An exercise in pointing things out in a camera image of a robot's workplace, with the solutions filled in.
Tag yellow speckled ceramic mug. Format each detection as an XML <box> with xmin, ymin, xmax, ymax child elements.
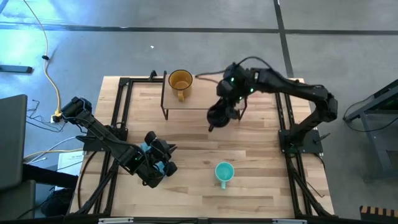
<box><xmin>168</xmin><ymin>69</ymin><xmax>193</xmax><ymax>102</ymax></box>

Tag black bag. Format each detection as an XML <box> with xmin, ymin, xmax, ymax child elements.
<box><xmin>40</xmin><ymin>188</ymin><xmax>75</xmax><ymax>218</ymax></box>

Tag black aluminium extrusion frame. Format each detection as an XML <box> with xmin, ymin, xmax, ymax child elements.
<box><xmin>67</xmin><ymin>68</ymin><xmax>335</xmax><ymax>218</ymax></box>

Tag black flat floor bar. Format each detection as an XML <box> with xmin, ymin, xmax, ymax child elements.
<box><xmin>0</xmin><ymin>64</ymin><xmax>34</xmax><ymax>75</ymax></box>

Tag mint green mug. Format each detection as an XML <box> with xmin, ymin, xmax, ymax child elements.
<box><xmin>215</xmin><ymin>161</ymin><xmax>236</xmax><ymax>190</ymax></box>

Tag white floor cable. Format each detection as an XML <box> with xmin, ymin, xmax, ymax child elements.
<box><xmin>26</xmin><ymin>136</ymin><xmax>85</xmax><ymax>165</ymax></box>

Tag thin black floor wires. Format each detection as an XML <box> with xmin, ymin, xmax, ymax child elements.
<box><xmin>26</xmin><ymin>99</ymin><xmax>68</xmax><ymax>134</ymax></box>

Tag black glossy mug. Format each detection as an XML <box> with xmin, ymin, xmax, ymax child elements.
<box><xmin>206</xmin><ymin>98</ymin><xmax>233</xmax><ymax>133</ymax></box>

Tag black cable by stand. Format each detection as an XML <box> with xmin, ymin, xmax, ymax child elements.
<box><xmin>343</xmin><ymin>93</ymin><xmax>398</xmax><ymax>134</ymax></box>

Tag black furniture beam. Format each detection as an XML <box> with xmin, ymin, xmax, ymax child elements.
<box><xmin>21</xmin><ymin>163</ymin><xmax>78</xmax><ymax>189</ymax></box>

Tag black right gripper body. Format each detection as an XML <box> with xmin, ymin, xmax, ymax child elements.
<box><xmin>216</xmin><ymin>62</ymin><xmax>249</xmax><ymax>102</ymax></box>

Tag silver table clamp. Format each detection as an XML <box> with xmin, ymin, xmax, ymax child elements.
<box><xmin>272</xmin><ymin>218</ymin><xmax>308</xmax><ymax>224</ymax></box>
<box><xmin>98</xmin><ymin>217</ymin><xmax>134</xmax><ymax>224</ymax></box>

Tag dark grey chair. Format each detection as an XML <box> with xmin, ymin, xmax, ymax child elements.
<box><xmin>0</xmin><ymin>94</ymin><xmax>37</xmax><ymax>222</ymax></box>

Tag teal microfibre cloth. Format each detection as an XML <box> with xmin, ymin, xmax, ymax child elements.
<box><xmin>139</xmin><ymin>141</ymin><xmax>167</xmax><ymax>177</ymax></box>

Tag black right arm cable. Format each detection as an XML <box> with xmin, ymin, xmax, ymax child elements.
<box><xmin>194</xmin><ymin>55</ymin><xmax>272</xmax><ymax>85</ymax></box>

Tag yellow power plug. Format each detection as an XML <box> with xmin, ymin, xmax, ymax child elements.
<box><xmin>50</xmin><ymin>110</ymin><xmax>65</xmax><ymax>124</ymax></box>

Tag white paper sheet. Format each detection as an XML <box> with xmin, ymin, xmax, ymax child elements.
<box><xmin>57</xmin><ymin>151</ymin><xmax>85</xmax><ymax>191</ymax></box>

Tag grey metal stand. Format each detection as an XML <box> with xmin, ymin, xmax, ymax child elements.
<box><xmin>343</xmin><ymin>79</ymin><xmax>398</xmax><ymax>182</ymax></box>

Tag wooden shelf with black frame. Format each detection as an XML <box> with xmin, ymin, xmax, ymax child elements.
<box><xmin>160</xmin><ymin>70</ymin><xmax>249</xmax><ymax>121</ymax></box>

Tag tan floor cable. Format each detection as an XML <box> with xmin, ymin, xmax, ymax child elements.
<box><xmin>23</xmin><ymin>147</ymin><xmax>85</xmax><ymax>160</ymax></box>

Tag yellow extension cable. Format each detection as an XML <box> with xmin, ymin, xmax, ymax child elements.
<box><xmin>23</xmin><ymin>0</ymin><xmax>63</xmax><ymax>114</ymax></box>

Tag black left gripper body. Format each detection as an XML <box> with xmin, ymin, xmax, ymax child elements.
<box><xmin>138</xmin><ymin>130</ymin><xmax>178</xmax><ymax>189</ymax></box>

